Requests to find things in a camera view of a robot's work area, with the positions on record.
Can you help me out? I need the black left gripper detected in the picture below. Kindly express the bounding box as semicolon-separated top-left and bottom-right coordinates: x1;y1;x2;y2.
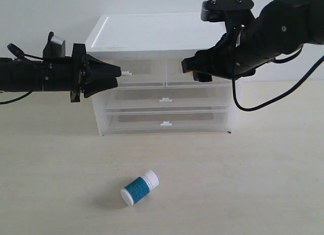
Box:
43;44;121;103

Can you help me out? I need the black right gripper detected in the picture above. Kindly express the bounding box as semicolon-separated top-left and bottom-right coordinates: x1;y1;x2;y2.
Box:
181;17;268;82

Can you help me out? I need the white blue pill bottle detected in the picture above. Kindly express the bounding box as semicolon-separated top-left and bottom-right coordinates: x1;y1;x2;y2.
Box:
120;170;159;206

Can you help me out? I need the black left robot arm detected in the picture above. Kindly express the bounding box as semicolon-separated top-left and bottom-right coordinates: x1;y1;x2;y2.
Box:
1;44;122;103

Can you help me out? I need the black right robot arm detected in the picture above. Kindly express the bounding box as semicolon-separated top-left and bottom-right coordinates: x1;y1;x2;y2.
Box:
181;0;323;82

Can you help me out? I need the clear middle wide drawer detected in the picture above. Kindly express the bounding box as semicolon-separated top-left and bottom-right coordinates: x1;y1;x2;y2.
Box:
104;87;231;108

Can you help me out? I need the clear wide drawer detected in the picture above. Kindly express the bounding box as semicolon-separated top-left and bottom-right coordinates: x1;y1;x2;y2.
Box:
104;87;231;108
106;109;230;132

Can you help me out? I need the white plastic drawer cabinet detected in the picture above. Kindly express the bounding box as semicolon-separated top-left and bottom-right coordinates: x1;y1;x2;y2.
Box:
86;12;238;136

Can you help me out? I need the clear bottom wide drawer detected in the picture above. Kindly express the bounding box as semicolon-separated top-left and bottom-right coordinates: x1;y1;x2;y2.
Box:
106;109;230;132

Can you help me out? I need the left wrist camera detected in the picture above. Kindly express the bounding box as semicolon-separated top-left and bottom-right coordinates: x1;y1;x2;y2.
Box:
43;31;66;58

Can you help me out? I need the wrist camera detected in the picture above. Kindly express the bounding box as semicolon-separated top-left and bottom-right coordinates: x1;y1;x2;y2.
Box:
200;0;255;24
43;31;66;58

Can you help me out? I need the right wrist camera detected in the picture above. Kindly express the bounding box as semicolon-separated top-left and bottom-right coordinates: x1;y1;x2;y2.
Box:
200;0;255;24

